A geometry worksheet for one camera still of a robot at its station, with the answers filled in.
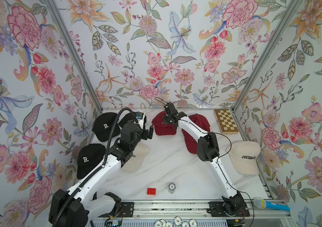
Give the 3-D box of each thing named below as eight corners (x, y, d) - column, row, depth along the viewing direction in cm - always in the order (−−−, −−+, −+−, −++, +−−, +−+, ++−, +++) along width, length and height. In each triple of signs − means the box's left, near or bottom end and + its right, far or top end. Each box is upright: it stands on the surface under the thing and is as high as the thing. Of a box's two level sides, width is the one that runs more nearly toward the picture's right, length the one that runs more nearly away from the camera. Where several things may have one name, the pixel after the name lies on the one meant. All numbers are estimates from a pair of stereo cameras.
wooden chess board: (220, 134, 108) (221, 131, 105) (213, 111, 123) (214, 108, 120) (237, 134, 108) (239, 131, 105) (228, 111, 123) (229, 109, 120)
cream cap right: (234, 174, 89) (240, 169, 82) (225, 147, 101) (230, 141, 94) (263, 174, 89) (271, 169, 82) (250, 147, 101) (257, 141, 94)
